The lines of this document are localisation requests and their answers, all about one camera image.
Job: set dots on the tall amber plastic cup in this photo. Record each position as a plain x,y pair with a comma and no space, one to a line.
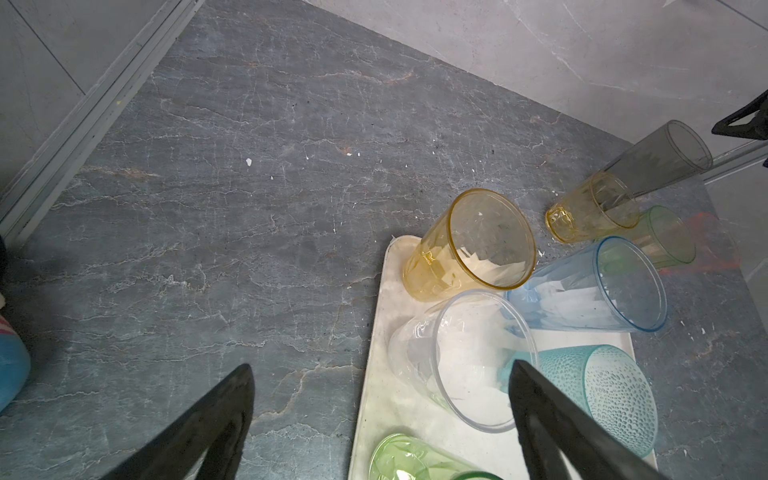
483,241

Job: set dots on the pink boy plush doll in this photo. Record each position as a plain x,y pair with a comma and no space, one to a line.
15,363

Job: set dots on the blue plastic cup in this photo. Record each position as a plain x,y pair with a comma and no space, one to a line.
609,286

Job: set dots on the short amber plastic cup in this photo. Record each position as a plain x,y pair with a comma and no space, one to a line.
596,208

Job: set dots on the short green plastic cup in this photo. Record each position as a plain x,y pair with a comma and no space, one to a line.
663,237

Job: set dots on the pink plastic cup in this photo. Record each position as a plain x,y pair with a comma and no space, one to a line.
716,249

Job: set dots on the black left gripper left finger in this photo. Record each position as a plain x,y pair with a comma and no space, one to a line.
212,431

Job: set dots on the tall green plastic cup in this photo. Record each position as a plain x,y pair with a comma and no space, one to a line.
400,456

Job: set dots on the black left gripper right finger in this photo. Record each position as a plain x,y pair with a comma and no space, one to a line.
553,432

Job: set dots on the dark grey plastic cup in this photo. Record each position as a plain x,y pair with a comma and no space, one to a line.
670,154

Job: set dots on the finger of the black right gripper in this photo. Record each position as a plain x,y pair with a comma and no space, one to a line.
749,122

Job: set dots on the teal plastic cup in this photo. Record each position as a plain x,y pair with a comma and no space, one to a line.
608,385

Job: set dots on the clear plastic cup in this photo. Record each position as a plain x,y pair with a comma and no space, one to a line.
459,354

